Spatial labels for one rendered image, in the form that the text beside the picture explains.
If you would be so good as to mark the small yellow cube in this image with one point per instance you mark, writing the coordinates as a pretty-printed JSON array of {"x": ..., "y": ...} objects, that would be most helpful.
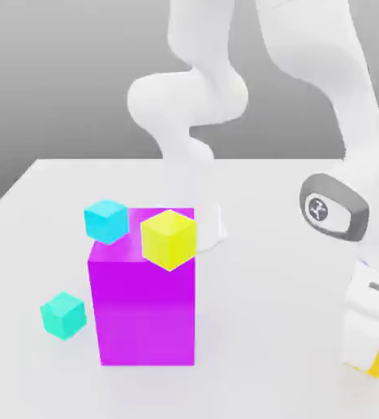
[{"x": 167, "y": 240}]

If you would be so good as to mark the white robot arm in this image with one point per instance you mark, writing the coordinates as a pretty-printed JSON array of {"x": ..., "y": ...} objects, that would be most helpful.
[{"x": 310, "y": 49}]

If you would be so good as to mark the small turquoise cube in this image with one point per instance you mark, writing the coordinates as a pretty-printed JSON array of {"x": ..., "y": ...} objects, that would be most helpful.
[{"x": 63, "y": 316}]

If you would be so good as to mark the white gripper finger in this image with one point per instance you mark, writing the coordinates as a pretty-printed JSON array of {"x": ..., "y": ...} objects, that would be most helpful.
[{"x": 361, "y": 340}]

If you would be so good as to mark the small cyan cube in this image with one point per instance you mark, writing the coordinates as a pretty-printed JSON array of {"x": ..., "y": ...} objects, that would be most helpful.
[{"x": 105, "y": 222}]

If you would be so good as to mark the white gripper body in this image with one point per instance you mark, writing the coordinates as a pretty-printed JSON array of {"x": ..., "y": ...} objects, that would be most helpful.
[{"x": 364, "y": 301}]

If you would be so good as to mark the large magenta box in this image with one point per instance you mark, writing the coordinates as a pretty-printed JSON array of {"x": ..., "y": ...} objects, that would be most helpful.
[{"x": 143, "y": 311}]

